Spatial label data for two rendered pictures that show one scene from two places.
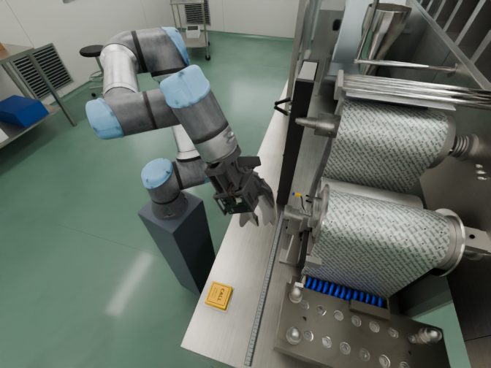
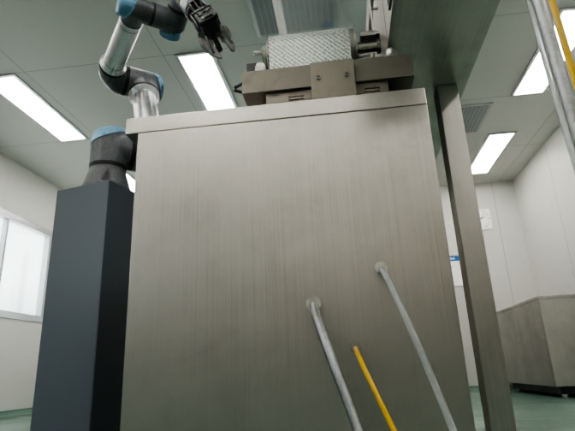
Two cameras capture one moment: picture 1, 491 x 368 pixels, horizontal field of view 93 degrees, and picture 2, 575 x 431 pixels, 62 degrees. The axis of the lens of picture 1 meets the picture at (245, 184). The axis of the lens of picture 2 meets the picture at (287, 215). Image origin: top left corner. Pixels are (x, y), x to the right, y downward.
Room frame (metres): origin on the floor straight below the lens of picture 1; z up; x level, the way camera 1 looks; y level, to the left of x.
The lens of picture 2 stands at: (-0.91, 0.01, 0.34)
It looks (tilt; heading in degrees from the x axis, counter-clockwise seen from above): 18 degrees up; 350
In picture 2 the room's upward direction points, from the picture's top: 2 degrees counter-clockwise
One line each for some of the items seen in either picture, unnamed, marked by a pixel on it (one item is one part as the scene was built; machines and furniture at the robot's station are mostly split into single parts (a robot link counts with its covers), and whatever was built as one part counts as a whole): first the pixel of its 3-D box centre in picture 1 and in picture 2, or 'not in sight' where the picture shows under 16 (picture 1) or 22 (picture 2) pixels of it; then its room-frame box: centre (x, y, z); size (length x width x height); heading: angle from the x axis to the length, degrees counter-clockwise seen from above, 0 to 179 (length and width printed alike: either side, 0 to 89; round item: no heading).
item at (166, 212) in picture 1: (167, 198); (106, 180); (0.60, 0.33, 0.95); 0.15 x 0.15 x 0.10
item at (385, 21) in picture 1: (385, 17); not in sight; (0.98, -0.49, 1.50); 0.14 x 0.14 x 0.06
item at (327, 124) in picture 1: (326, 125); not in sight; (0.57, -0.23, 1.33); 0.06 x 0.06 x 0.06; 73
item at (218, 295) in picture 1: (218, 295); not in sight; (0.23, 0.09, 0.91); 0.07 x 0.07 x 0.02; 73
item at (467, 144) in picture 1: (451, 145); not in sight; (0.47, -0.53, 1.33); 0.07 x 0.07 x 0.07; 73
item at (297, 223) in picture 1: (294, 237); not in sight; (0.36, -0.15, 1.05); 0.06 x 0.05 x 0.31; 73
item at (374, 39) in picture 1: (354, 101); not in sight; (0.98, -0.49, 1.18); 0.14 x 0.14 x 0.57
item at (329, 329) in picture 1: (356, 339); (327, 91); (0.10, -0.29, 1.00); 0.40 x 0.16 x 0.06; 73
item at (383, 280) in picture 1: (353, 273); (311, 82); (0.23, -0.28, 1.11); 0.23 x 0.01 x 0.18; 73
